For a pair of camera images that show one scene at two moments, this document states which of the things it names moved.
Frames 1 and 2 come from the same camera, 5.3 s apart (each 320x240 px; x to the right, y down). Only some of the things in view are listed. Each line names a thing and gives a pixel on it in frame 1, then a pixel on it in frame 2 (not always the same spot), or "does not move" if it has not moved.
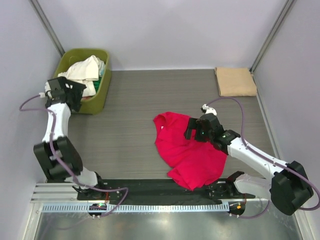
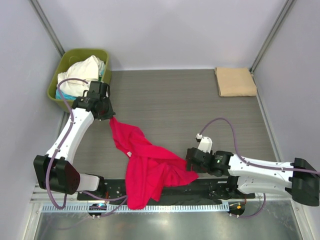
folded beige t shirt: [235, 82] does not move
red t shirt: [193, 163] → [149, 168]
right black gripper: [195, 124] → [197, 169]
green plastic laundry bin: [89, 105] does not move
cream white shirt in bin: [87, 71] does not move
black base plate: [162, 191] does not move
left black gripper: [78, 89] → [110, 113]
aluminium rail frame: [56, 192] does not move
